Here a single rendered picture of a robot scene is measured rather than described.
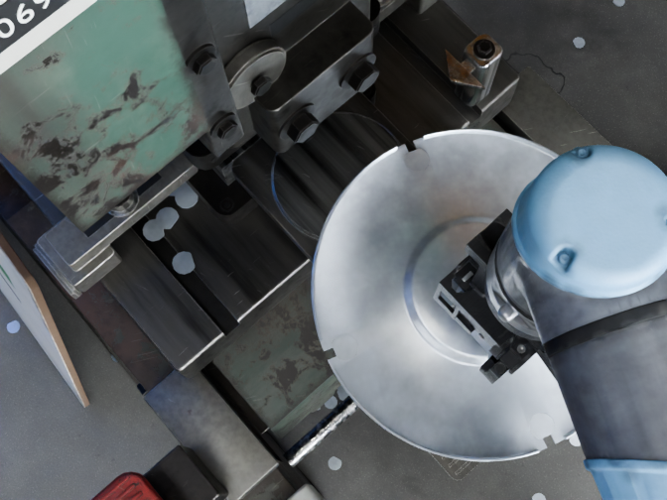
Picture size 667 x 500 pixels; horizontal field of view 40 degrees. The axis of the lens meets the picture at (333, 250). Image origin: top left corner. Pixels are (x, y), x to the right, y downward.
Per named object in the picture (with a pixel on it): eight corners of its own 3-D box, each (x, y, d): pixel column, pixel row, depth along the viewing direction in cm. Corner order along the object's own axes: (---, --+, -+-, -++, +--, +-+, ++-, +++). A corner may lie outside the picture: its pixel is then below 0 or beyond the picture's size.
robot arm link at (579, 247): (565, 324, 42) (500, 156, 44) (522, 359, 52) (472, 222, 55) (726, 274, 42) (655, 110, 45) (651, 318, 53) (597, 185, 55)
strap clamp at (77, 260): (210, 187, 91) (194, 150, 81) (75, 299, 88) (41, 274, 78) (173, 145, 92) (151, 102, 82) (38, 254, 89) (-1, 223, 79)
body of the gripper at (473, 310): (501, 237, 71) (530, 187, 60) (581, 318, 70) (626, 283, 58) (429, 302, 70) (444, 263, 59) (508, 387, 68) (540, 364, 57)
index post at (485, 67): (491, 91, 93) (507, 46, 84) (470, 109, 92) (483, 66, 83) (472, 72, 93) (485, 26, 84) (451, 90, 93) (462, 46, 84)
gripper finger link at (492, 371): (511, 334, 74) (531, 313, 65) (527, 350, 73) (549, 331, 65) (468, 373, 73) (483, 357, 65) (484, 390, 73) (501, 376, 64)
